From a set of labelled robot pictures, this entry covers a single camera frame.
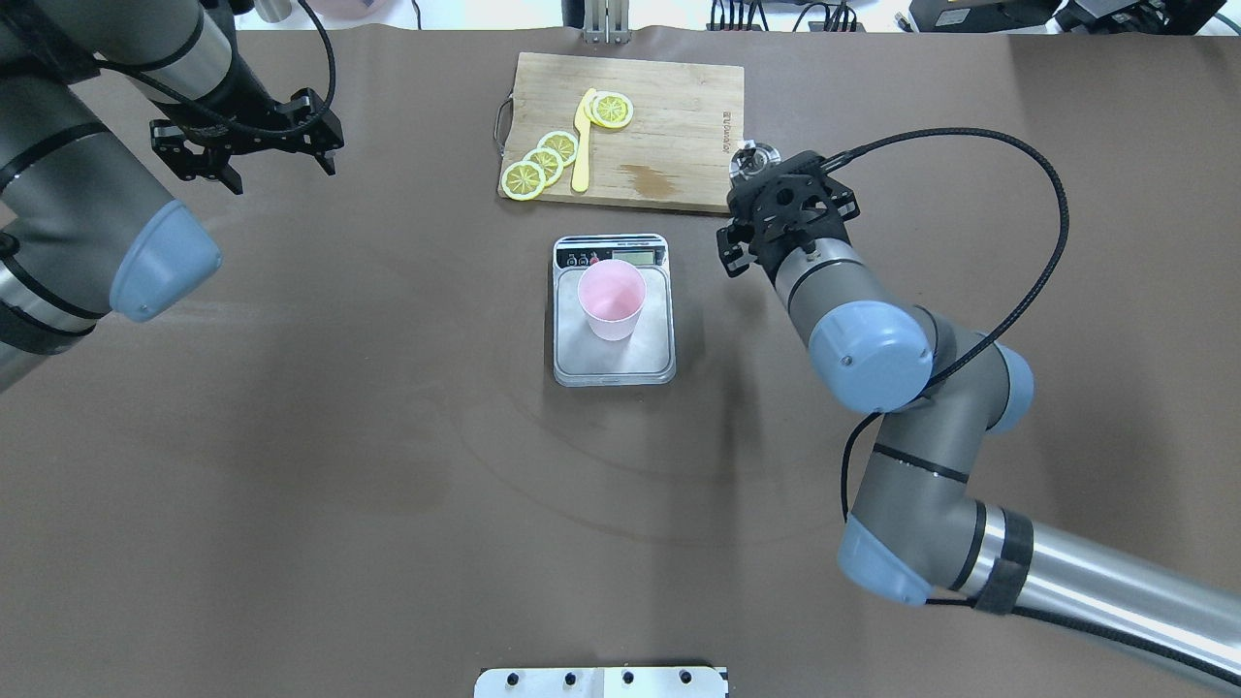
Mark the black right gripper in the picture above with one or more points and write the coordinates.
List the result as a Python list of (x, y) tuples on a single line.
[(737, 244)]

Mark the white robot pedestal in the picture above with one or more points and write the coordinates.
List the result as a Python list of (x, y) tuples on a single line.
[(675, 680)]

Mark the glass sauce bottle steel top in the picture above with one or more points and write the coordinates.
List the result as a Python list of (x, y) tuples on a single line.
[(752, 159)]

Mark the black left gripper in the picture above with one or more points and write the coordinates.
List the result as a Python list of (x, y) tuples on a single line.
[(225, 113)]

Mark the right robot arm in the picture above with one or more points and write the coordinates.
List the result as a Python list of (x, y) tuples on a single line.
[(937, 390)]

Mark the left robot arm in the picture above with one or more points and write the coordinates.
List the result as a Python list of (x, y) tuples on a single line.
[(94, 232)]

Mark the aluminium frame post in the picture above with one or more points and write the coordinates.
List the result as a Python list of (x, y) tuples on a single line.
[(607, 22)]

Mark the middle lemon slice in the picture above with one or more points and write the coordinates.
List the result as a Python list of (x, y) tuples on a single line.
[(549, 161)]

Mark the bamboo cutting board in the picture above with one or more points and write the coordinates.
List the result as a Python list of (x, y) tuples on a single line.
[(673, 155)]

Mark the silver digital kitchen scale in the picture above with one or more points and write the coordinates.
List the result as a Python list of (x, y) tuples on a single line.
[(580, 358)]

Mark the yellow plastic knife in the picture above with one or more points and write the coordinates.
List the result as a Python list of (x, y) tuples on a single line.
[(583, 123)]

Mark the pink plastic cup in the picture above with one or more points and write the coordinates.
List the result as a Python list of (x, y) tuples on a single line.
[(612, 293)]

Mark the lemon slice near knife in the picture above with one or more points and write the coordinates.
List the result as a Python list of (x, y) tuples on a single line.
[(564, 144)]

